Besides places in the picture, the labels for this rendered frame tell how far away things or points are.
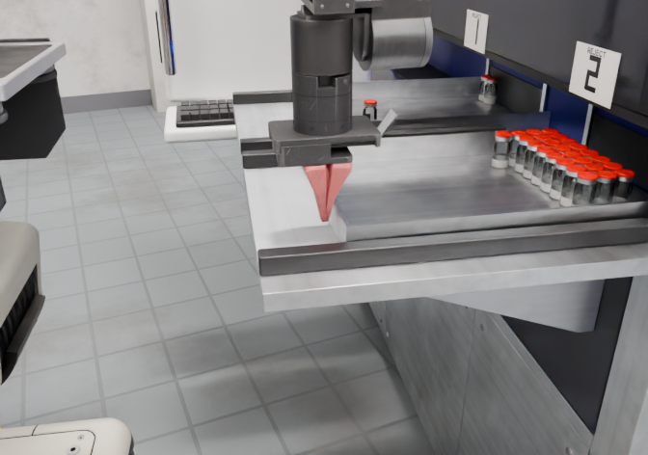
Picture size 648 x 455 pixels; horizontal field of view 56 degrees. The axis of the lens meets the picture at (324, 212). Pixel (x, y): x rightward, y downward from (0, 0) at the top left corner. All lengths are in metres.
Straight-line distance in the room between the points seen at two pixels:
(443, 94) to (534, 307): 0.58
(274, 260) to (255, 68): 0.97
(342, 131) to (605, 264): 0.28
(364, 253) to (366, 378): 1.27
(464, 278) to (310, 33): 0.26
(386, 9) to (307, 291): 0.26
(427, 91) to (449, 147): 0.35
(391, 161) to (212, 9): 0.74
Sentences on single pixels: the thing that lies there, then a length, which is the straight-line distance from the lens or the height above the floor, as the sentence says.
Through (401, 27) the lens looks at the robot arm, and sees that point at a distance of 0.57.
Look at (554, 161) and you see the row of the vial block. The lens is 0.77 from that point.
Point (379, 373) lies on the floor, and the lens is 1.84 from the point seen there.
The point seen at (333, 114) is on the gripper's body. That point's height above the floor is 1.02.
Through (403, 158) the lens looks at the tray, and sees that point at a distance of 0.85.
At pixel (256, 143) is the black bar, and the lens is 0.87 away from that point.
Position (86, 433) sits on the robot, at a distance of 1.34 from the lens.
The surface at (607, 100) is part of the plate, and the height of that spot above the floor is 1.00.
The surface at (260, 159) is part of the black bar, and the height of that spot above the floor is 0.89.
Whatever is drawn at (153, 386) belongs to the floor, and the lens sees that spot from 1.85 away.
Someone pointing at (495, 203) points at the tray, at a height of 0.88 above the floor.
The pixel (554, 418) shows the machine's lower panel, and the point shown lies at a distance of 0.94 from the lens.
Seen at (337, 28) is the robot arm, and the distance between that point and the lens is 0.55.
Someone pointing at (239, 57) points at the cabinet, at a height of 0.90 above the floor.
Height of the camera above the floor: 1.17
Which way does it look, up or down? 25 degrees down
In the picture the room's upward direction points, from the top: straight up
